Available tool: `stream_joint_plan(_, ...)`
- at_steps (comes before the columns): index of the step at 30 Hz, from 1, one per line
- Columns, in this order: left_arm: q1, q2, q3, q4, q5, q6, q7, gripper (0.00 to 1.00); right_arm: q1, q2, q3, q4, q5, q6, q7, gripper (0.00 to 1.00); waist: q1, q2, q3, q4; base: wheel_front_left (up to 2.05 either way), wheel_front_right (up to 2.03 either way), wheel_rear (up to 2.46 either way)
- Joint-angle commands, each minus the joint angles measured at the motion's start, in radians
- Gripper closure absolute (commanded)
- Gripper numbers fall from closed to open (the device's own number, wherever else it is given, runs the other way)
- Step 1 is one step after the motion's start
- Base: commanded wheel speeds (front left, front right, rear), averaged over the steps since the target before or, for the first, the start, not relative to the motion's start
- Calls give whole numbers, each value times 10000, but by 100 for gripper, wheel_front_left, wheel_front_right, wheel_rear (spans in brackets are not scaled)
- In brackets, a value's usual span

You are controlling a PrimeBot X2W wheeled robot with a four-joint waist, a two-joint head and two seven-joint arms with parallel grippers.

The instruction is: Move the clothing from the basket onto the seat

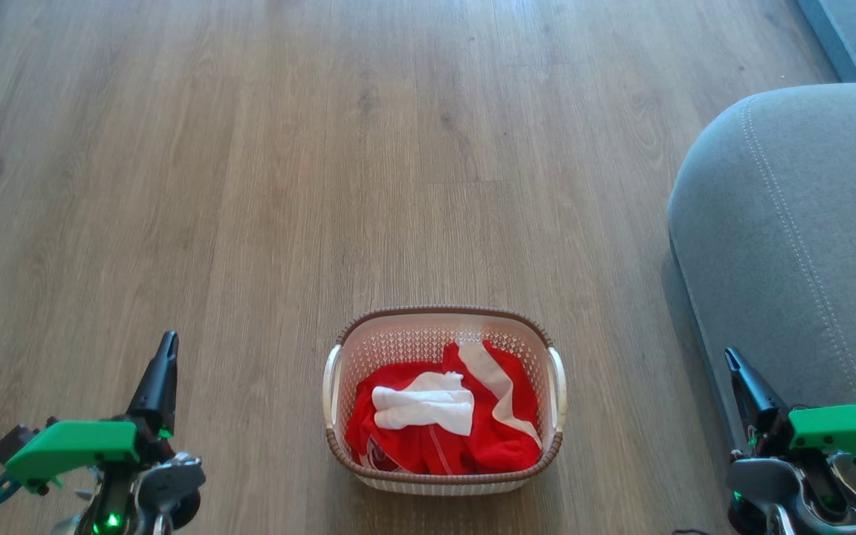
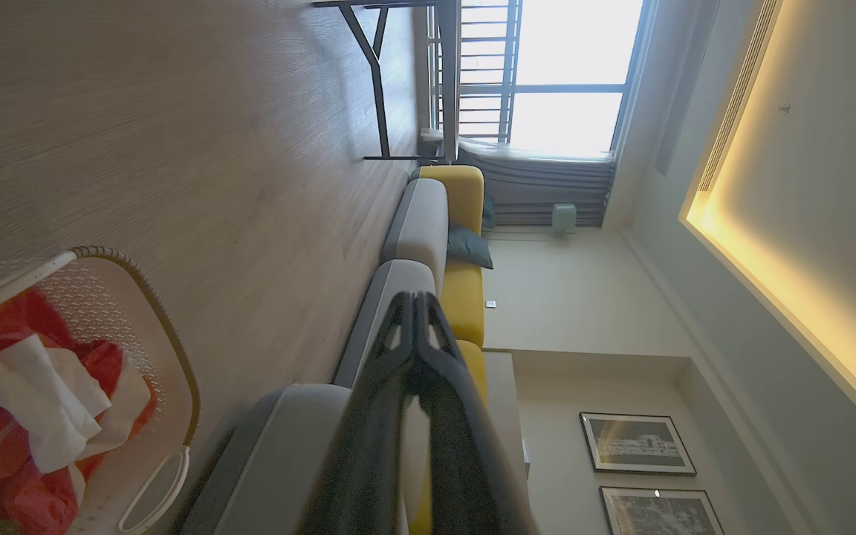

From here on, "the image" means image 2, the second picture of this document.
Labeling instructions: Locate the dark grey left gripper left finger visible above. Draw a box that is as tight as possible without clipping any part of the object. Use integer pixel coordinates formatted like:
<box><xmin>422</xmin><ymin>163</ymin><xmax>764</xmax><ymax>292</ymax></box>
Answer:
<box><xmin>298</xmin><ymin>292</ymin><xmax>418</xmax><ymax>535</ymax></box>

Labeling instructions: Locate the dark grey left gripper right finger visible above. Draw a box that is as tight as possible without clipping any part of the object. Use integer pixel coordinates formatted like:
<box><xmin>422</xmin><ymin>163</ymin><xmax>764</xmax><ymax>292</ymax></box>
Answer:
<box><xmin>416</xmin><ymin>292</ymin><xmax>540</xmax><ymax>535</ymax></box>

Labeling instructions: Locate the grey and yellow sofa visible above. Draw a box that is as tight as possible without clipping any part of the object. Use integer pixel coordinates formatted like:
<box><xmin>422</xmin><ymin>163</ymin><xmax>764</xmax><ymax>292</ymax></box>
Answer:
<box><xmin>175</xmin><ymin>165</ymin><xmax>529</xmax><ymax>535</ymax></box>

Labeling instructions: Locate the black framed picture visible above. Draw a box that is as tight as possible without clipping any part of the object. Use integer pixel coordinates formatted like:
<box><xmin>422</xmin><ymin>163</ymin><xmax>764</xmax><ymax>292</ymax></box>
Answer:
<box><xmin>600</xmin><ymin>487</ymin><xmax>726</xmax><ymax>535</ymax></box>
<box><xmin>580</xmin><ymin>412</ymin><xmax>698</xmax><ymax>476</ymax></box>

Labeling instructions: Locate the white perforated laundry basket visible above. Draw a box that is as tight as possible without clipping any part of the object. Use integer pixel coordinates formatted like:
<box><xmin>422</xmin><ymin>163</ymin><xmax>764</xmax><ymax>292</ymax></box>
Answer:
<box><xmin>0</xmin><ymin>246</ymin><xmax>201</xmax><ymax>535</ymax></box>

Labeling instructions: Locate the grey curtain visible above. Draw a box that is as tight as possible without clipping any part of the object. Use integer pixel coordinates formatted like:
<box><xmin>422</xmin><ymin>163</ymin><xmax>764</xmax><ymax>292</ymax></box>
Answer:
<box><xmin>458</xmin><ymin>140</ymin><xmax>617</xmax><ymax>227</ymax></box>

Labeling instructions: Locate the dark window railing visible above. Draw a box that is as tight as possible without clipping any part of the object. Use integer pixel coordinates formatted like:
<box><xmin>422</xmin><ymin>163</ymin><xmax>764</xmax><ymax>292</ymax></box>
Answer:
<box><xmin>428</xmin><ymin>0</ymin><xmax>524</xmax><ymax>143</ymax></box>

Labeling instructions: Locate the bright window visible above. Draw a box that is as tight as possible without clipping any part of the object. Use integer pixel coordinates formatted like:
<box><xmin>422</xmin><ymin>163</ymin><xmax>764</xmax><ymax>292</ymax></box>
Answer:
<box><xmin>458</xmin><ymin>0</ymin><xmax>653</xmax><ymax>158</ymax></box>

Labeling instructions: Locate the long ceiling air vent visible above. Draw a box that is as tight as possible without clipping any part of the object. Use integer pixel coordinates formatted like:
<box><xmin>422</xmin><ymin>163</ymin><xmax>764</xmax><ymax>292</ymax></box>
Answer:
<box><xmin>698</xmin><ymin>0</ymin><xmax>782</xmax><ymax>193</ymax></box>

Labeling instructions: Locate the black frame table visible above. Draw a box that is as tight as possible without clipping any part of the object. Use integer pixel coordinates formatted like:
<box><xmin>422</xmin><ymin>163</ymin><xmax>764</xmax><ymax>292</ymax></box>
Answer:
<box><xmin>313</xmin><ymin>0</ymin><xmax>463</xmax><ymax>163</ymax></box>

